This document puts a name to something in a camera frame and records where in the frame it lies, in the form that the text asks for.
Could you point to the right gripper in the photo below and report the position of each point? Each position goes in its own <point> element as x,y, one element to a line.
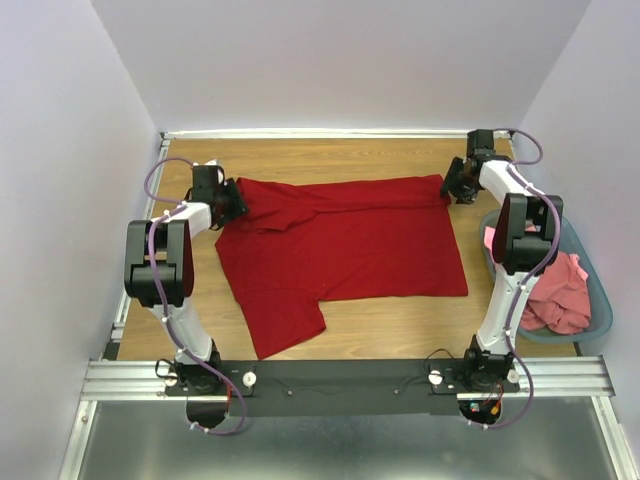
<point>462,197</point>

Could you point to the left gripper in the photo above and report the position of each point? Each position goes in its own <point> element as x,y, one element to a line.
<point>239,205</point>

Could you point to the dark red t-shirt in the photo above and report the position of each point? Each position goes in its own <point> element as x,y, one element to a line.
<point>299,246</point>

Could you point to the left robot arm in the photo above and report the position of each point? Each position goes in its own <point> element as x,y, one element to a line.
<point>159,273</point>

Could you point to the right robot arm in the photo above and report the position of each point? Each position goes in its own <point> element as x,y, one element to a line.
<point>525,241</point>

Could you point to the pink t-shirt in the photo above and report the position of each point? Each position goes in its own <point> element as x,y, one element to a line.
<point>558,299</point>

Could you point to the translucent blue laundry basket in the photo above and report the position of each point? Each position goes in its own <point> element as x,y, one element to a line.
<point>601,310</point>

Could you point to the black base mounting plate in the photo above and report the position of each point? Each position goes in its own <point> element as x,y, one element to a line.
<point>319,388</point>

